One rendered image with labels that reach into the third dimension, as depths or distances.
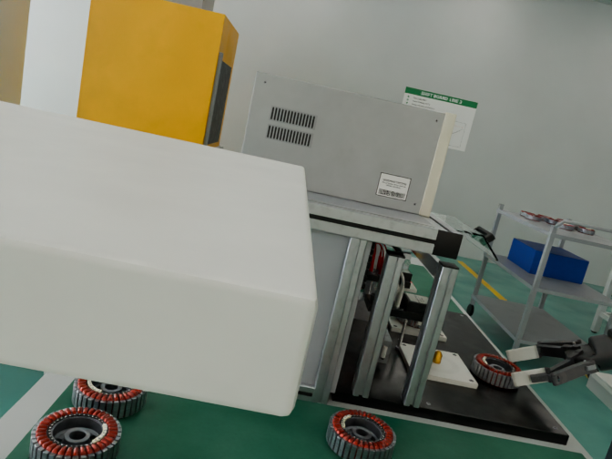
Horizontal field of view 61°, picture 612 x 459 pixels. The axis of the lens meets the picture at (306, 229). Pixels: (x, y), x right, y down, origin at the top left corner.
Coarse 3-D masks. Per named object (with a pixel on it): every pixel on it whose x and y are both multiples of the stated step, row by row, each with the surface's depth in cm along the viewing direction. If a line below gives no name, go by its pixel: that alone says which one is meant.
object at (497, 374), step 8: (480, 360) 118; (488, 360) 122; (496, 360) 122; (504, 360) 122; (472, 368) 119; (480, 368) 116; (488, 368) 115; (496, 368) 120; (504, 368) 121; (512, 368) 119; (480, 376) 116; (488, 376) 115; (496, 376) 115; (504, 376) 114; (496, 384) 114; (504, 384) 114; (512, 384) 114
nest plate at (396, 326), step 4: (392, 316) 142; (392, 320) 139; (396, 320) 140; (388, 324) 138; (392, 324) 136; (396, 324) 137; (400, 324) 137; (392, 328) 134; (396, 328) 134; (400, 328) 135; (408, 328) 136; (412, 328) 137; (416, 328) 137; (400, 332) 135; (404, 332) 135; (408, 332) 135; (412, 332) 135; (416, 332) 135; (440, 336) 135; (444, 336) 136; (440, 340) 135; (444, 340) 135
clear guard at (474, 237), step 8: (440, 216) 150; (448, 216) 154; (448, 224) 137; (456, 224) 140; (464, 224) 144; (464, 232) 131; (472, 232) 132; (472, 240) 150; (480, 240) 138; (480, 248) 144; (488, 248) 133
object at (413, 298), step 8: (368, 296) 117; (408, 296) 115; (416, 296) 117; (424, 296) 118; (368, 304) 113; (400, 304) 116; (408, 304) 112; (416, 304) 112; (424, 304) 112; (392, 312) 112; (400, 312) 112; (408, 312) 112; (416, 312) 112; (416, 320) 112
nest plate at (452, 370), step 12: (408, 348) 123; (408, 360) 116; (444, 360) 120; (456, 360) 122; (432, 372) 112; (444, 372) 114; (456, 372) 115; (468, 372) 116; (456, 384) 111; (468, 384) 111
